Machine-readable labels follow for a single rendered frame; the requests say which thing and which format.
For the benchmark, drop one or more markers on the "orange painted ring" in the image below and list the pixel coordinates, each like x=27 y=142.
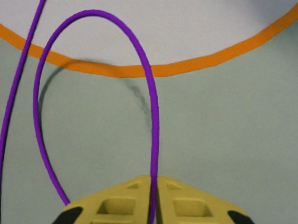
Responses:
x=161 y=70

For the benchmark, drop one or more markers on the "purple wire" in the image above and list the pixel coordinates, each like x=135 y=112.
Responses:
x=149 y=77

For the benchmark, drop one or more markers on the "white flat disc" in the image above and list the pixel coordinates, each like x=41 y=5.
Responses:
x=169 y=31

